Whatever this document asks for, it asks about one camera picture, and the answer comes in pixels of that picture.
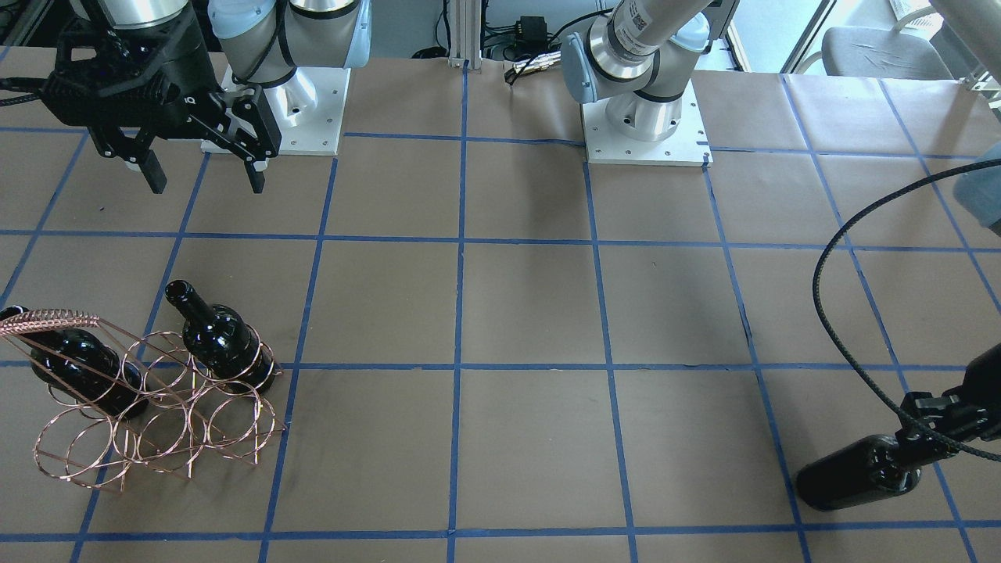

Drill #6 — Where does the grey office chair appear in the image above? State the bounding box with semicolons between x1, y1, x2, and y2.
791;6;953;80

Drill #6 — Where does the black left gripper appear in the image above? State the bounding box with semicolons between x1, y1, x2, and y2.
898;343;1000;462

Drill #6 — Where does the black power adapter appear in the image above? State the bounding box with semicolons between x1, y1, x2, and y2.
515;16;550;48

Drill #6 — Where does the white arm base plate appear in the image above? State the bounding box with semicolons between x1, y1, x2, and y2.
264;67;351;156
580;81;712;167

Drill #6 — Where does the aluminium frame post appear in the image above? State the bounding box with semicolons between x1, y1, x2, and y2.
446;0;485;74

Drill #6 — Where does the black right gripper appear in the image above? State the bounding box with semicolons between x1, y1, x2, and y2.
40;16;282;195

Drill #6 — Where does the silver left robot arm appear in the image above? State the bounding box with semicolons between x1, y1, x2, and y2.
561;1;999;462

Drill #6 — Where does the dark wine bottle carried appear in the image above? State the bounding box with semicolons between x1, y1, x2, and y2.
795;435;922;512

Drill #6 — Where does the dark wine bottle slot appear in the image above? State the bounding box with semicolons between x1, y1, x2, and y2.
13;328;149;419
164;279;278;393

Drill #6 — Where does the copper wire wine basket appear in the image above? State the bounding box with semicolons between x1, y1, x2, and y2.
2;306;286;489

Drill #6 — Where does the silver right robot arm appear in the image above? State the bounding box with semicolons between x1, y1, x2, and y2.
3;1;371;195

